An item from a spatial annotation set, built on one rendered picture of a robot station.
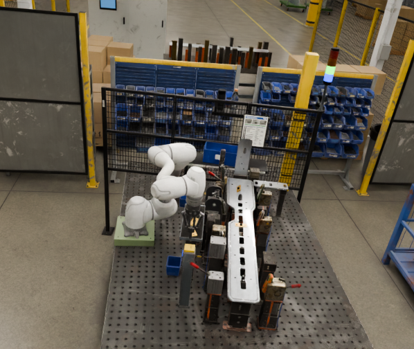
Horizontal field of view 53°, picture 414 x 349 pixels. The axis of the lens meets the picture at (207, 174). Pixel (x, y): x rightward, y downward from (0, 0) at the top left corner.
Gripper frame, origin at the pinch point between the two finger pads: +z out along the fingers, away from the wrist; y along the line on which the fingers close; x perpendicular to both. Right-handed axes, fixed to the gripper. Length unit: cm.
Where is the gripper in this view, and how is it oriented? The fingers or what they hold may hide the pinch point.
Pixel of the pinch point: (190, 232)
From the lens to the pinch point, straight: 237.1
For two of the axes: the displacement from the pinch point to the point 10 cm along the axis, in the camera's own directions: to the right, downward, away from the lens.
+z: -1.0, 8.7, 4.9
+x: 0.5, -4.9, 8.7
